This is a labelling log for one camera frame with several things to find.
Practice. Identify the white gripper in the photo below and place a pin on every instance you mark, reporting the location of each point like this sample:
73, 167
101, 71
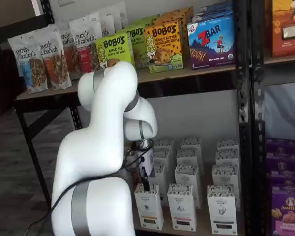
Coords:
148, 161

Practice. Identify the white box orange strip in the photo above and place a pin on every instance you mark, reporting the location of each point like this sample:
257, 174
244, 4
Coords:
148, 209

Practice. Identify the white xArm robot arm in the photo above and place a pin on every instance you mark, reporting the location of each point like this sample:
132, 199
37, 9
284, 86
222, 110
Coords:
100, 123

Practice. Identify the white floral-top pantry box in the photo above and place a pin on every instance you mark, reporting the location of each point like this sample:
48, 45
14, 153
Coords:
227, 157
164, 143
191, 143
228, 143
163, 156
186, 174
225, 175
188, 156
161, 179

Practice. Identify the white box pink strip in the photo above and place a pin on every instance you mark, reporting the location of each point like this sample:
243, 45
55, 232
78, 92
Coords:
181, 211

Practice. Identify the white box grey strip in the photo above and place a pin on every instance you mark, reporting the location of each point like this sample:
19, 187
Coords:
222, 214

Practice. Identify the black metal shelf rack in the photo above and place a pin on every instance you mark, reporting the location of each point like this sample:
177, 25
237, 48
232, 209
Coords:
258, 73
243, 98

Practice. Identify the purple Annie's box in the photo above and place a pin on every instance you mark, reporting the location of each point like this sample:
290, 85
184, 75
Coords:
288, 214
281, 162
287, 178
280, 146

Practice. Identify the green Bobo's apple pie box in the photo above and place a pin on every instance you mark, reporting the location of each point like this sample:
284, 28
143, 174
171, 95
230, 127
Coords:
137, 46
147, 20
111, 49

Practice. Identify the orange Bobo's peanut butter box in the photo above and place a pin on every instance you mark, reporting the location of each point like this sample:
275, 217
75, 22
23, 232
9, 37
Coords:
163, 46
179, 16

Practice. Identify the blue Zbar box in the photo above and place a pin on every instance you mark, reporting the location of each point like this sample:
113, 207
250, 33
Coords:
211, 41
214, 11

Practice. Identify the orange snack box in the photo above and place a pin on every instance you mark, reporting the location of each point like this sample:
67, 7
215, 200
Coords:
288, 27

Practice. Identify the purely elizabeth bag red label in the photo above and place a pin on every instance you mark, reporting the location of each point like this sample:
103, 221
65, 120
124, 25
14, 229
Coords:
84, 46

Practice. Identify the purely elizabeth bag orange label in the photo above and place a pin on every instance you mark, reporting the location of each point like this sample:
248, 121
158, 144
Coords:
55, 59

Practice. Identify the purely elizabeth granola bag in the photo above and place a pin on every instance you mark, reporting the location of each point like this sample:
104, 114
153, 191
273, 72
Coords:
65, 41
120, 17
107, 25

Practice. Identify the purely elizabeth bag blue label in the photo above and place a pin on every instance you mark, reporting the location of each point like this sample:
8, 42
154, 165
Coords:
29, 64

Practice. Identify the dark armchair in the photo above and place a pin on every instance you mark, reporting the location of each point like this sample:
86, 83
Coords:
2, 83

